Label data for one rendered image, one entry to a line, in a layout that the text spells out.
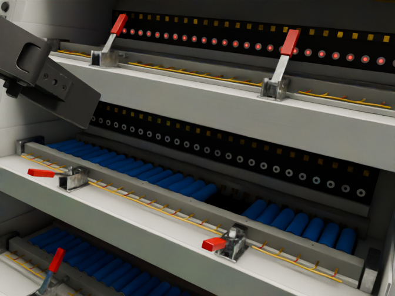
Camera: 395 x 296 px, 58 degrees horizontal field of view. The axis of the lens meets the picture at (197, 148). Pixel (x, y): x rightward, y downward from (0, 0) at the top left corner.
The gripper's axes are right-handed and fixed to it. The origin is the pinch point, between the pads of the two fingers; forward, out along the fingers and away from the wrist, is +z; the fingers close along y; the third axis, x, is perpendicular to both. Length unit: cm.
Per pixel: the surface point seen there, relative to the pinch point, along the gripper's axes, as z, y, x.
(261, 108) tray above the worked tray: 17.2, 14.2, 8.8
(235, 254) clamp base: 21.3, 15.5, -7.2
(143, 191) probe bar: 24.6, -1.2, -4.3
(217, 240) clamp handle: 16.6, 14.5, -6.3
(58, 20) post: 21.7, -30.2, 19.4
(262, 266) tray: 22.5, 18.5, -7.4
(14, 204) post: 29.8, -30.2, -14.8
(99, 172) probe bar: 24.4, -9.7, -3.9
